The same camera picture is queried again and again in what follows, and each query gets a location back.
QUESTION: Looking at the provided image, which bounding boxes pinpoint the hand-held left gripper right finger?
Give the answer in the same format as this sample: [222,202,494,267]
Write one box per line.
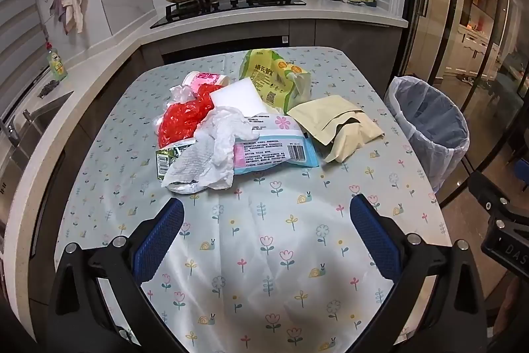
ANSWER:
[349,194,494,353]

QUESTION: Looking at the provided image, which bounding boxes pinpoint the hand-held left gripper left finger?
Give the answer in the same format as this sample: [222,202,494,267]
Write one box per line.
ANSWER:
[47,197,195,353]

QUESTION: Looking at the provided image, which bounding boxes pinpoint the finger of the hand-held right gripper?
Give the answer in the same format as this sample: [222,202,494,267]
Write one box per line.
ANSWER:
[469,170,513,215]

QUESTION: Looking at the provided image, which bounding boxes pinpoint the trash bin with white liner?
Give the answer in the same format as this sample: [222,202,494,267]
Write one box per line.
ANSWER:
[384,75,470,205]

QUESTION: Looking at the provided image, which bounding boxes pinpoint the yellow-green plastic package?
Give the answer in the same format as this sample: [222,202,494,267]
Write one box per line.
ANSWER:
[240,49,312,114]

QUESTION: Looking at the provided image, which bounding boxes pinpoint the green drink carton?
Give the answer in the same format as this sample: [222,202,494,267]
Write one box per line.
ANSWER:
[155,138,199,194]

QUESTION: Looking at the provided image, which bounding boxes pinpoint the crumpled white paper towel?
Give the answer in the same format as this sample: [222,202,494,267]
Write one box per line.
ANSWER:
[160,107,260,192]

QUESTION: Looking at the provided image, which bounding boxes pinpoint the floral tablecloth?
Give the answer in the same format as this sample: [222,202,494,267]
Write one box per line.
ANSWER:
[56,46,453,353]

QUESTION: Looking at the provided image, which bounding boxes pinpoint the red plastic bag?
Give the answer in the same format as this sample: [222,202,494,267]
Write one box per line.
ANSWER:
[157,84,226,149]

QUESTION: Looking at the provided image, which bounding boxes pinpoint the blue and pink wipes packet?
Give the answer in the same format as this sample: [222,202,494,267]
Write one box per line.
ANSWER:
[233,112,321,176]

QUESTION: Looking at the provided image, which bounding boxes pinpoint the beige torn pouch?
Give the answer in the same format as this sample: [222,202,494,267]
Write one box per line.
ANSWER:
[286,97,366,145]

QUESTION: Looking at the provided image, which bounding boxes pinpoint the clear plastic bag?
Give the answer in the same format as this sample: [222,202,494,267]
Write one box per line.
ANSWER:
[169,85,207,110]

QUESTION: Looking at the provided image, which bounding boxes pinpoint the white paper sheet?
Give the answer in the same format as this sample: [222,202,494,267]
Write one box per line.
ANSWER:
[210,78,271,118]

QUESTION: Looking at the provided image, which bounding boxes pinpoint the glass sliding door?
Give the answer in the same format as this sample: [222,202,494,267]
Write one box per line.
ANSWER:
[407,0,529,209]

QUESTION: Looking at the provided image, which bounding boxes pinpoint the steel kitchen sink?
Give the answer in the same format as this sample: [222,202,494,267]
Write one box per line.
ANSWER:
[0,90,75,188]

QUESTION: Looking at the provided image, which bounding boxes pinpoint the pink paper cup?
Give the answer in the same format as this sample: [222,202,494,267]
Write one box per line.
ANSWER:
[183,72,230,89]

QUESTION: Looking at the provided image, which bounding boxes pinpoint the steel faucet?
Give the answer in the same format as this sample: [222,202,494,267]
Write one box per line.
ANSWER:
[0,109,33,149]

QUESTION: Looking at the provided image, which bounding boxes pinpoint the dark scouring pad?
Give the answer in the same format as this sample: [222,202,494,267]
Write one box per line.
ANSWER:
[37,80,62,98]

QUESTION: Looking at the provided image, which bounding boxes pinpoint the green dish soap bottle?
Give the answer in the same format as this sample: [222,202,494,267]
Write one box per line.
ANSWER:
[47,42,68,81]

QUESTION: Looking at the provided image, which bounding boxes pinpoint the dark kitchen counter cabinet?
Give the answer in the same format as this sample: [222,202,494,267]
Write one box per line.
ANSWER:
[141,20,403,67]

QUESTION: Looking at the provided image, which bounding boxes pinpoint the white window blinds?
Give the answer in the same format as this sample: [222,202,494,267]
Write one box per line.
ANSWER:
[0,0,52,116]

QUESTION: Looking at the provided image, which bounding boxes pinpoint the black gas stove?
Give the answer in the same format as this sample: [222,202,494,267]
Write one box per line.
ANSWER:
[149,0,307,29]

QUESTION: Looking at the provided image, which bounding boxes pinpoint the pink hanging cloth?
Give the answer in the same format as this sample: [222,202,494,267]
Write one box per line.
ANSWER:
[61,0,88,34]

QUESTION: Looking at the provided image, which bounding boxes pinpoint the purple hanging cloth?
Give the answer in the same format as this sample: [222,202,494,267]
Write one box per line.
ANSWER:
[50,0,69,35]

